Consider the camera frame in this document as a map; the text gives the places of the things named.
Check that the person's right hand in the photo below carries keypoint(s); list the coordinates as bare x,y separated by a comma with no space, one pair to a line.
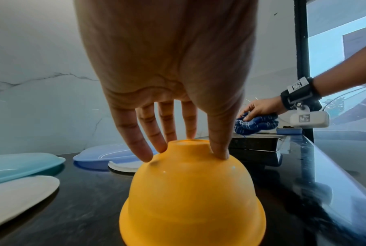
265,106

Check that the person's left hand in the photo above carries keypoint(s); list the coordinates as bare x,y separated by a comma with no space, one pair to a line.
164,48

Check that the blue striped cloth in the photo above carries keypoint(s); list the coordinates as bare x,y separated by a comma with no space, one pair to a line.
256,126

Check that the yellow bowl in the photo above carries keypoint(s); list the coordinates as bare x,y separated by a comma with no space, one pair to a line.
189,202

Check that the lavender plate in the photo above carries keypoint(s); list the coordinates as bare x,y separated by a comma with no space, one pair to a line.
101,154

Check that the speckled white plate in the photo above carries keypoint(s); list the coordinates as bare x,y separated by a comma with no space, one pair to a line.
15,199
125,167

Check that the teal plate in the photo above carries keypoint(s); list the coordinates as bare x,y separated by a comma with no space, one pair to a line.
15,166

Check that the person's right forearm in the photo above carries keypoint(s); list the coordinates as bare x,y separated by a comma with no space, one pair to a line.
347,71

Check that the right wrist marker band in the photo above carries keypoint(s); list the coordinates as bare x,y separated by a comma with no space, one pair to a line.
299,93

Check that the black plastic tray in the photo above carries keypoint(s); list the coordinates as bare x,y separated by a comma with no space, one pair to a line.
256,145

